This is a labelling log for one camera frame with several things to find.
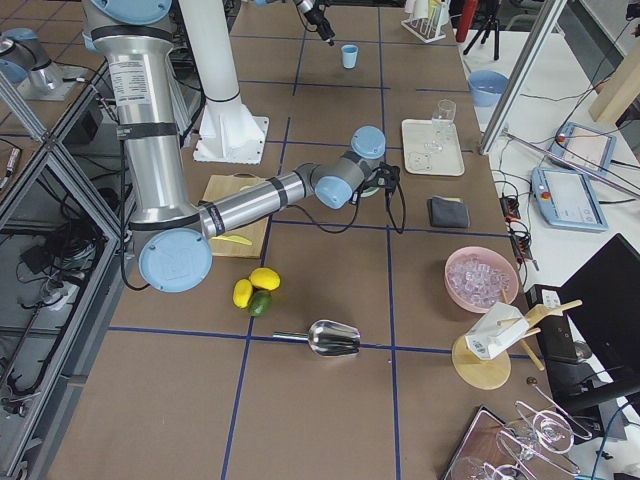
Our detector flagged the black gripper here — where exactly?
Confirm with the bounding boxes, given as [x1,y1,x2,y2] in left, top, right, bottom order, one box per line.
[367,162,409,235]
[302,0,335,46]

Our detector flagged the light blue plastic cup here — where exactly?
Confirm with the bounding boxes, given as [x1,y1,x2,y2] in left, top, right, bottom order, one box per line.
[341,44,359,70]

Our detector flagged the mint green bowl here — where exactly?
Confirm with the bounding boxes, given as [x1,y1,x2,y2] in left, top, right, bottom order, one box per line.
[360,187,380,198]

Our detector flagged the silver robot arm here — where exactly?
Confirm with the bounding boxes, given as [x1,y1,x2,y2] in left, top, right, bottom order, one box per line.
[233,0,336,46]
[83,1,386,293]

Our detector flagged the pink bowl with ice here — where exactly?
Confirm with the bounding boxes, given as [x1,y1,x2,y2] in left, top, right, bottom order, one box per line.
[444,246,520,313]

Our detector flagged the blue bowl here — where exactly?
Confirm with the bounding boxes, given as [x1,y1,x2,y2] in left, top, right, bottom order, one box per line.
[467,70,509,107]

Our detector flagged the metal ice scoop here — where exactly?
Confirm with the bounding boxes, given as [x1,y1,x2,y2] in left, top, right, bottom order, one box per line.
[272,319,361,357]

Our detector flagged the cream bear tray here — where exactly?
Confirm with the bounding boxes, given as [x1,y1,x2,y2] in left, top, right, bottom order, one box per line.
[401,119,465,177]

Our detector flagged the clear drinking glass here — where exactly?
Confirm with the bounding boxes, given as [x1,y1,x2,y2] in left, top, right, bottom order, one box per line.
[431,99,456,138]

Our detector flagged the red fire extinguisher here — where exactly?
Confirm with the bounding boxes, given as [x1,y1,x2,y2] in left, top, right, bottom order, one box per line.
[455,0,479,43]

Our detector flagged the yellow lemon upper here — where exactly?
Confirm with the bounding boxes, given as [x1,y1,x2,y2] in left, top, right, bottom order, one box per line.
[249,267,281,291]

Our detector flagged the yellow lemon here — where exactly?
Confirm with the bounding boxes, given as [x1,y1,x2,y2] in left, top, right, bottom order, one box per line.
[232,278,254,309]
[249,267,281,291]

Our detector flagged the white carton box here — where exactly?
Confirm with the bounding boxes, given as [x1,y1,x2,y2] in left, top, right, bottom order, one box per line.
[464,302,529,360]

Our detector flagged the green lime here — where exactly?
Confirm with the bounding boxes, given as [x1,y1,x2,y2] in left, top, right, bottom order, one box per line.
[247,290,273,317]

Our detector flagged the teach pendant near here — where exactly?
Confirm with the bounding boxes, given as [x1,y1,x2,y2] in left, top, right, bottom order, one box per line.
[531,167,609,232]

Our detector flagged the teach pendant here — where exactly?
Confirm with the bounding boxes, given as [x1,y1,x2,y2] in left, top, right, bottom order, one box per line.
[548,122,616,174]
[531,167,609,232]

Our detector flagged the yellow plastic knife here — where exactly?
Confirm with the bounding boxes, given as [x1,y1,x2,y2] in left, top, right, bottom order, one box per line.
[210,235,253,246]

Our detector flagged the yellow lemon lower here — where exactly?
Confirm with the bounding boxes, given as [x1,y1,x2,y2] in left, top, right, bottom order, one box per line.
[232,278,254,309]

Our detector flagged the wooden cutting board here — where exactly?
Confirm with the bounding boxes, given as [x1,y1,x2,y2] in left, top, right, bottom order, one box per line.
[201,175,268,259]

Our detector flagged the teach pendant far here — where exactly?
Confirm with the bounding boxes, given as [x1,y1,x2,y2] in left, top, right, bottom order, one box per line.
[548,122,616,174]

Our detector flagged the dark tray with glasses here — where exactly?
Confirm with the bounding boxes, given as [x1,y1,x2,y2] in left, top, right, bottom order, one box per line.
[441,401,581,479]

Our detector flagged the white wire cup rack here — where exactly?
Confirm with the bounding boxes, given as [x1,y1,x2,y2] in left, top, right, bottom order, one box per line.
[401,0,450,44]

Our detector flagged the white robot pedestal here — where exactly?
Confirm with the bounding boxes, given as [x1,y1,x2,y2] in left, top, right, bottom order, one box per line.
[179,0,269,165]

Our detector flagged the black camera tripod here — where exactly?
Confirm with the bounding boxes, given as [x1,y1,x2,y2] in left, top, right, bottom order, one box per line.
[462,0,502,61]

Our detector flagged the aluminium frame post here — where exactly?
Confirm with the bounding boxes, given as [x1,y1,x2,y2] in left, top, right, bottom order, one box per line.
[478,0,567,155]

